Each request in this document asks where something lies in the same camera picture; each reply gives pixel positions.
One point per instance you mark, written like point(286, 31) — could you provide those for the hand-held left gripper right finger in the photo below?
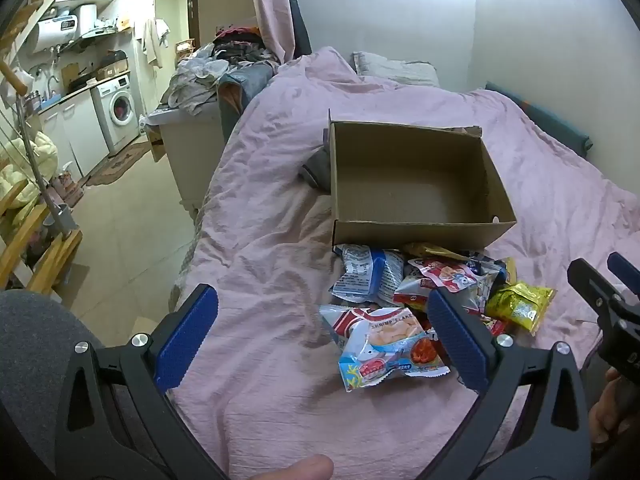
point(457, 340)

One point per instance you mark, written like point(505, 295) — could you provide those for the pale yellow snack packet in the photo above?
point(430, 250)

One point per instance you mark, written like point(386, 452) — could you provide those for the white washing machine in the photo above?
point(117, 110)

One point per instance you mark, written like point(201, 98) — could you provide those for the white kitchen cabinet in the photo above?
point(80, 130)

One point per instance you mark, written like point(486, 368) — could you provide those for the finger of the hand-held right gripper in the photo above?
point(587, 280)
point(619, 261)

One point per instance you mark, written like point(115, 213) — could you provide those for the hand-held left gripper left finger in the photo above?
point(187, 340)

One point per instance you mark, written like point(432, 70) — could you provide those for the dark brown door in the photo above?
point(193, 15)

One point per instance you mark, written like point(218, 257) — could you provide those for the white and red snack packet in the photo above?
point(450, 272)

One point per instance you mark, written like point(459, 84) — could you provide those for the grey pillow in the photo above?
point(395, 70)

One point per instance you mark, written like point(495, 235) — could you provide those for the small brown carton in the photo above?
point(157, 142)

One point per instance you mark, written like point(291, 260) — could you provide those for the black bed post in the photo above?
point(297, 20)

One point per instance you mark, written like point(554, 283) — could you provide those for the white dresser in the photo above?
point(192, 160)

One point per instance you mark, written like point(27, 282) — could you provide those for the yellow green snack packet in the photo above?
point(520, 305)

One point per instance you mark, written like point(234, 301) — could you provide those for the blue and white snack packet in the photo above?
point(365, 272)

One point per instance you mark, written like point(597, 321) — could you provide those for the pile of clothes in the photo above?
point(210, 70)

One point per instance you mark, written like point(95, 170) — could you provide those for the person's grey trouser leg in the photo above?
point(35, 340)

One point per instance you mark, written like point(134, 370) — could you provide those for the brown patterned rug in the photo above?
point(117, 165)

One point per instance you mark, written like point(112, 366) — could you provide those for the pink blanket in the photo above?
point(280, 240)

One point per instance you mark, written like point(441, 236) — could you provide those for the pink hanging cloth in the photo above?
point(270, 10)

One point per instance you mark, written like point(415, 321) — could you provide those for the person's left hand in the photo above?
point(295, 469)

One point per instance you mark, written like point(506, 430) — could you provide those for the grey cloth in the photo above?
point(317, 167)

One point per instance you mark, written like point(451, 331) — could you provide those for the light blue shrimp snack packet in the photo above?
point(380, 345)

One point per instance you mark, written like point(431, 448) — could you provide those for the white water heater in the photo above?
point(55, 27)

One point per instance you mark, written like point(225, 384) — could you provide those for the white hanging towels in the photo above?
point(152, 40)

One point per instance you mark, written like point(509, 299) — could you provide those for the brown cardboard box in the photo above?
point(425, 185)

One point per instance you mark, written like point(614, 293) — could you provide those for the dark blue yellow snack packet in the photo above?
point(487, 262)

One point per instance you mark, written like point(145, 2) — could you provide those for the cream duvet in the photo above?
point(35, 155)

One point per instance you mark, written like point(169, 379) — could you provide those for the person's right hand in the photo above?
point(605, 410)

